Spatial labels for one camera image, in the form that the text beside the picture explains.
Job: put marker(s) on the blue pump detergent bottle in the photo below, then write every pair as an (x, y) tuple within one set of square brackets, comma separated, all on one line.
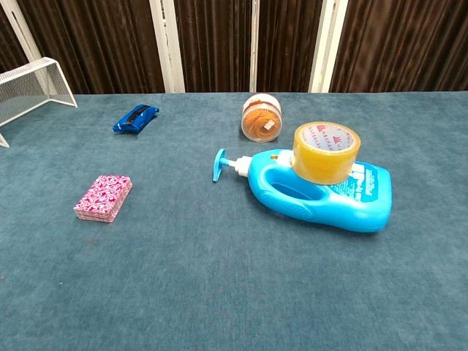
[(351, 204)]

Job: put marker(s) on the white slanted frame bar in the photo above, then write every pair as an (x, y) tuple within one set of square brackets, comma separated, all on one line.
[(22, 31)]

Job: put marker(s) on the wide white post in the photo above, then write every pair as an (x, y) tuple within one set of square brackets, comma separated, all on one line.
[(170, 47), (325, 47)]

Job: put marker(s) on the brown pleated curtain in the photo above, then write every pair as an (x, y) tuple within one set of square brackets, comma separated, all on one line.
[(215, 40)]

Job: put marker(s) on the yellow packing tape roll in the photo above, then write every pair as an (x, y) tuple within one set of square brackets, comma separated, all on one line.
[(325, 161)]

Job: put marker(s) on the thin white post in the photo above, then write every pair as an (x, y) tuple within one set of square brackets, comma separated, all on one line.
[(253, 47)]

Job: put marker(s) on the clear jar of rubber bands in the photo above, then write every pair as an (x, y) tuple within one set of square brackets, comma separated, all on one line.
[(261, 122)]

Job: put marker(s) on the teal table cloth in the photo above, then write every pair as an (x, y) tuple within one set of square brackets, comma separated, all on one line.
[(219, 285)]

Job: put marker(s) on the blue zipper pouch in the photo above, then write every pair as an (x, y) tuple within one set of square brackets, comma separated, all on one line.
[(135, 118)]

